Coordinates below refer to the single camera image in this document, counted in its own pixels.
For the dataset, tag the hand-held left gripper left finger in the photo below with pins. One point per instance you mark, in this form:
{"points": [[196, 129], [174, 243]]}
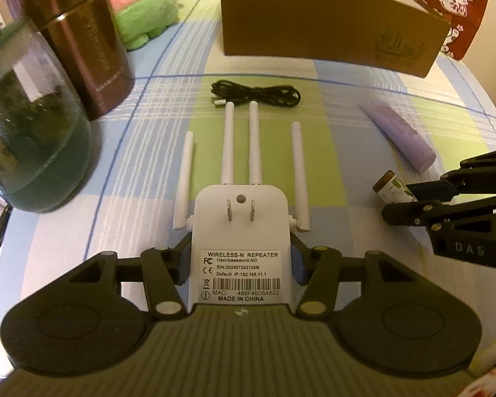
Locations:
{"points": [[184, 253]]}

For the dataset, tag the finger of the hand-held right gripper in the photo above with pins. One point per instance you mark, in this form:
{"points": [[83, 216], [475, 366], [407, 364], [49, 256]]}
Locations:
{"points": [[413, 214], [434, 189]]}

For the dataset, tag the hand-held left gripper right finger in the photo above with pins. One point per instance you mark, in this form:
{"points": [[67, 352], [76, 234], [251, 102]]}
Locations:
{"points": [[297, 261]]}

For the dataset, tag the small bottle with green label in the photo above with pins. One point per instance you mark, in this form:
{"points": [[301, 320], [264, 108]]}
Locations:
{"points": [[390, 188]]}

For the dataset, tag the purple tube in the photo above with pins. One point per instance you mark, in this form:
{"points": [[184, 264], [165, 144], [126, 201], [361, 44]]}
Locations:
{"points": [[401, 136]]}

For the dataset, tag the white wifi repeater with antennas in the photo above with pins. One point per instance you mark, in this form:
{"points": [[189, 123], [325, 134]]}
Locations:
{"points": [[239, 223]]}

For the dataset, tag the brown cardboard box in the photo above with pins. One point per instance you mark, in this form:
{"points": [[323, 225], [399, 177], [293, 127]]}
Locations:
{"points": [[314, 29]]}

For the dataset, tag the red printed item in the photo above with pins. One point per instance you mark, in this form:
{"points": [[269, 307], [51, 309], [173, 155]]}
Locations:
{"points": [[492, 386]]}

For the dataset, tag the green glass jar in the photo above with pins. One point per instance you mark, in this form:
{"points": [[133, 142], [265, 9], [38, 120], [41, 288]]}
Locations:
{"points": [[37, 153]]}

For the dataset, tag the red patterned packet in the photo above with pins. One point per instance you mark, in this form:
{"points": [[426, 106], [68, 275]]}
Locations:
{"points": [[471, 4]]}

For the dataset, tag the brown metallic canister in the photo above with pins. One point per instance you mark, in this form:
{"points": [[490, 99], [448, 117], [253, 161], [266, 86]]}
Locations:
{"points": [[86, 49]]}

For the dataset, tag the pink and green star plush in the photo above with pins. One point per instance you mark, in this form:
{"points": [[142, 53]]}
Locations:
{"points": [[148, 20]]}

